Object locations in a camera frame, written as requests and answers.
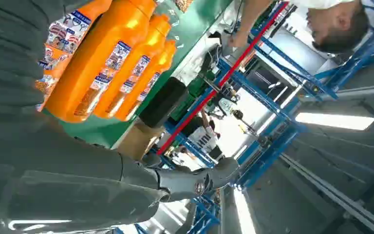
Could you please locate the person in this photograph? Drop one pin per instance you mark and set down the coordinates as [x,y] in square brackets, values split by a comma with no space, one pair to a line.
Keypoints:
[335,19]
[204,137]

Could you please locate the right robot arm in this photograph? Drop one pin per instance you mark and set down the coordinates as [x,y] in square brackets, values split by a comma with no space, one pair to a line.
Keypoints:
[6,48]

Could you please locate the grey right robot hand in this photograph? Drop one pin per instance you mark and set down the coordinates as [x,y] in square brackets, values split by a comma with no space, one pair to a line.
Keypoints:
[61,181]

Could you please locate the black zip case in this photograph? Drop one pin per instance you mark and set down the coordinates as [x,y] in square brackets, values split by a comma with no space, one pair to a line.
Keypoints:
[164,100]

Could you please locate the open cardboard box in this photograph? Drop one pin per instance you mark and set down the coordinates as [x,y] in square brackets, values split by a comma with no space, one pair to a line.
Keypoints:
[135,142]

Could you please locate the red steel beam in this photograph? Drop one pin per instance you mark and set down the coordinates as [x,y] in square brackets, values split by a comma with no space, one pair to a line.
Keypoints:
[219,84]

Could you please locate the blue steel rack frame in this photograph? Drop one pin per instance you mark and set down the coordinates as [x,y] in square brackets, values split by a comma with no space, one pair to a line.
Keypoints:
[271,106]

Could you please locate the green plastic crate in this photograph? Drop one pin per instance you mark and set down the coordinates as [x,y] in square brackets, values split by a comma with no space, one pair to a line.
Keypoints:
[195,90]

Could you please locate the green table mat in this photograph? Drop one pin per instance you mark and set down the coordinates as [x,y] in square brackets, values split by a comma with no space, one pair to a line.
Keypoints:
[193,25]

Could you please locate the person's hand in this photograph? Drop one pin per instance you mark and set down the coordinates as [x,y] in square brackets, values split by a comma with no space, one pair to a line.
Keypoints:
[239,39]

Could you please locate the long ceiling light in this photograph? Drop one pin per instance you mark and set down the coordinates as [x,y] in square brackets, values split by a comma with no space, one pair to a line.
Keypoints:
[335,121]
[243,213]

